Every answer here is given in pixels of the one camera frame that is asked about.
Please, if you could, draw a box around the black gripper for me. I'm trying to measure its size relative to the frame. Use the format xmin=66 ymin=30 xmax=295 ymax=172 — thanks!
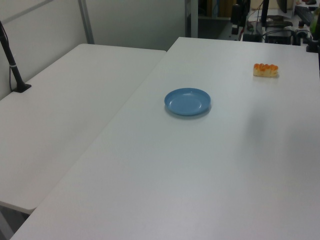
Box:
xmin=231 ymin=3 xmax=243 ymax=35

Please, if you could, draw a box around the orange glazed bread piece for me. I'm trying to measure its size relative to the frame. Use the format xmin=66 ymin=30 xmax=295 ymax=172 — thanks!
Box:
xmin=252 ymin=62 xmax=279 ymax=78

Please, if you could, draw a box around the blue round plate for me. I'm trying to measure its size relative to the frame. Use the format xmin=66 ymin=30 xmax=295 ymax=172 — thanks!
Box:
xmin=163 ymin=87 xmax=212 ymax=116

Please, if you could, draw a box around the small black box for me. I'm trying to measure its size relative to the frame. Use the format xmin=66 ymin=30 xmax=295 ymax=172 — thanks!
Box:
xmin=242 ymin=32 xmax=262 ymax=42

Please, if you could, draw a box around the dark curved desk object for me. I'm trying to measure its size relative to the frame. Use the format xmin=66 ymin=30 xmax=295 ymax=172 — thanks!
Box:
xmin=266 ymin=14 xmax=294 ymax=28

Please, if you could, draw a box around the black equipment box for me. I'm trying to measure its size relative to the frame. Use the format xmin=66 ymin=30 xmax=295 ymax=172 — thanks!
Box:
xmin=264 ymin=29 xmax=294 ymax=45

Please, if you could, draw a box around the black keyboard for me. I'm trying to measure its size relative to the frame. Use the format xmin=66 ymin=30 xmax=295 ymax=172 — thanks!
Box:
xmin=294 ymin=5 xmax=314 ymax=24

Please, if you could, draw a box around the black table clamp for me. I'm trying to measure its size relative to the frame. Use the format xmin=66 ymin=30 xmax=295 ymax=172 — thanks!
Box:
xmin=305 ymin=37 xmax=320 ymax=53

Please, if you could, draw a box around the green bottle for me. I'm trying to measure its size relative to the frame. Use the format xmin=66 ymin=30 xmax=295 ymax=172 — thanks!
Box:
xmin=309 ymin=9 xmax=320 ymax=39

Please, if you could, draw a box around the grey metal frame post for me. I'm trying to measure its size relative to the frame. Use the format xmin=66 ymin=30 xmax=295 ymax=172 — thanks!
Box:
xmin=184 ymin=0 xmax=200 ymax=39

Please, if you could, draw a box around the black camera stand pole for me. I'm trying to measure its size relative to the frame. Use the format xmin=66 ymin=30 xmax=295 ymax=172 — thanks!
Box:
xmin=0 ymin=20 xmax=32 ymax=94

